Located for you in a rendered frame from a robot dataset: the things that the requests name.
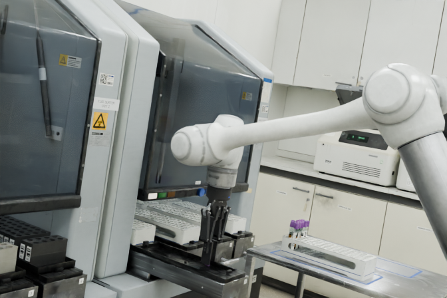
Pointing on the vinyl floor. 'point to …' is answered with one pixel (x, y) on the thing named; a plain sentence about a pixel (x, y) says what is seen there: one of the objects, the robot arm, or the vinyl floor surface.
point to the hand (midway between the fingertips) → (209, 251)
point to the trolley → (421, 281)
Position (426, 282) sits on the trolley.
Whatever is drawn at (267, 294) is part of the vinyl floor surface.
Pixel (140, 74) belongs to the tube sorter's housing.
